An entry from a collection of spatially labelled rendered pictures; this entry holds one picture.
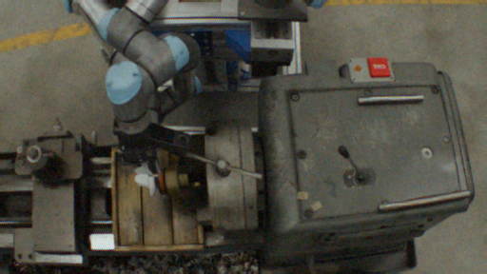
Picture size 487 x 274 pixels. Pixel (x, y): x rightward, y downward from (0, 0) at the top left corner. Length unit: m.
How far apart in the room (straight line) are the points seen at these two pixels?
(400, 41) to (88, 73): 1.86
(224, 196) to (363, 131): 0.40
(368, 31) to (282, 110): 1.77
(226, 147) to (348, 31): 1.81
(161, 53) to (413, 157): 0.73
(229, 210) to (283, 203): 0.15
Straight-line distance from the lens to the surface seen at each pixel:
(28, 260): 1.79
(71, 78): 3.02
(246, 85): 2.55
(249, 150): 1.35
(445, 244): 2.74
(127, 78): 0.98
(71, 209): 1.67
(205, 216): 1.43
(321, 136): 1.35
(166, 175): 1.47
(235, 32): 1.76
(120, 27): 1.10
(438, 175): 1.40
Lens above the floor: 2.51
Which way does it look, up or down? 69 degrees down
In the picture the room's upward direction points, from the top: 2 degrees counter-clockwise
